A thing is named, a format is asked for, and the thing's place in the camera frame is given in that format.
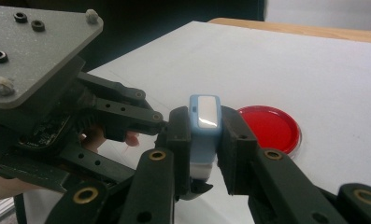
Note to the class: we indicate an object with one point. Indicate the white wall panel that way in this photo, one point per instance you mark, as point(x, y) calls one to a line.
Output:
point(314, 12)

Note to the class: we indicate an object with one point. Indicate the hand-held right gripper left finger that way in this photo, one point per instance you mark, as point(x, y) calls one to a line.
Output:
point(180, 146)

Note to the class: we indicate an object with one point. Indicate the wooden table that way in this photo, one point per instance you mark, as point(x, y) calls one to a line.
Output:
point(298, 29)

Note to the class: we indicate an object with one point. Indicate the red round ink dish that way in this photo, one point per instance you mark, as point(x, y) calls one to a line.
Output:
point(273, 127)

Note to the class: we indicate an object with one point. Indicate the blue and white stamp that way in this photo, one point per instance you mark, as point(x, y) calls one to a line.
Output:
point(205, 140)

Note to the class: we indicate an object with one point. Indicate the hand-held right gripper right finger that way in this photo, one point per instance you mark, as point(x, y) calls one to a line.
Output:
point(237, 155)

